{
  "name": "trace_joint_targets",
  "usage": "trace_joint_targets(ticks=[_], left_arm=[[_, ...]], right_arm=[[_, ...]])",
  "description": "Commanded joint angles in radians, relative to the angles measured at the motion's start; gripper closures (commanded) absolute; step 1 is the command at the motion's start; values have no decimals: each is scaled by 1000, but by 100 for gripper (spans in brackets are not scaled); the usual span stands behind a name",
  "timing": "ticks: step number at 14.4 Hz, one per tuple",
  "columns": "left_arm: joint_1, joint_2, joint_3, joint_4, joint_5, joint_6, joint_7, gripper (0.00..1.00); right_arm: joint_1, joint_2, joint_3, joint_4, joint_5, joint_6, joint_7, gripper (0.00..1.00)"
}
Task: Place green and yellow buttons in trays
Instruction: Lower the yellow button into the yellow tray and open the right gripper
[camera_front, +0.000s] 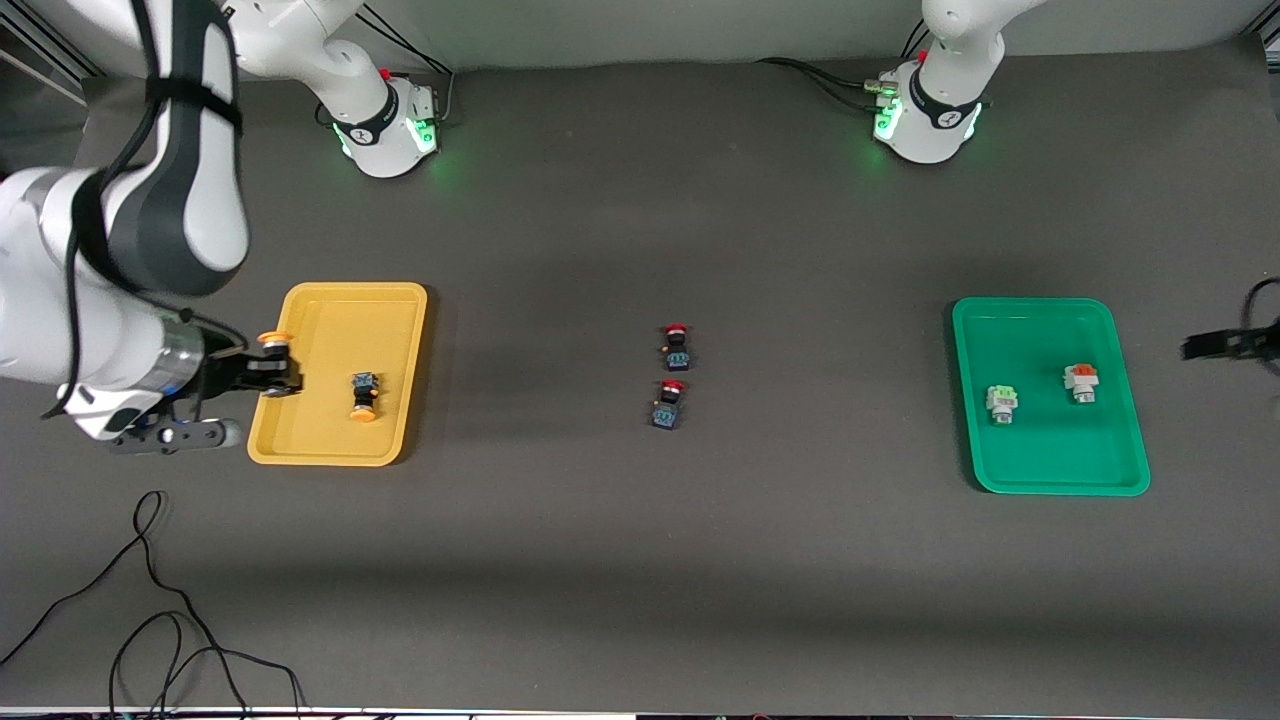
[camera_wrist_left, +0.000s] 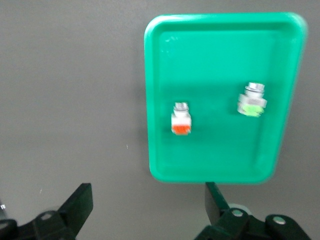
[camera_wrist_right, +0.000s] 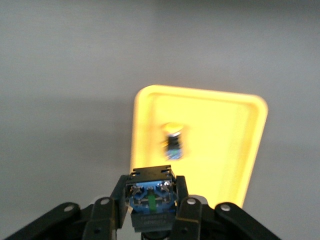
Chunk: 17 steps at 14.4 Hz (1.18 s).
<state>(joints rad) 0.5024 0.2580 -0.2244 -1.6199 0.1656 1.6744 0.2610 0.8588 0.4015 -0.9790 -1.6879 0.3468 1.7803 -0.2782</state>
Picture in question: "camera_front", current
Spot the green plastic tray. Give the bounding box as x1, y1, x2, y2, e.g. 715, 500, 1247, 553
951, 297, 1152, 497

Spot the yellow plastic tray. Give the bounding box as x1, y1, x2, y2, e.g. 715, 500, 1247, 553
247, 282, 429, 468

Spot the black arm base cable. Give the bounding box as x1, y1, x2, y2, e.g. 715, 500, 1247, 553
755, 57, 891, 111
315, 5, 456, 126

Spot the aluminium frame rail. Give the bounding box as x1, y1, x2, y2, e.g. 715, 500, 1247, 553
0, 15, 101, 106

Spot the black loose cable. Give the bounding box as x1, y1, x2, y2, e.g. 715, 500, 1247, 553
0, 490, 304, 720

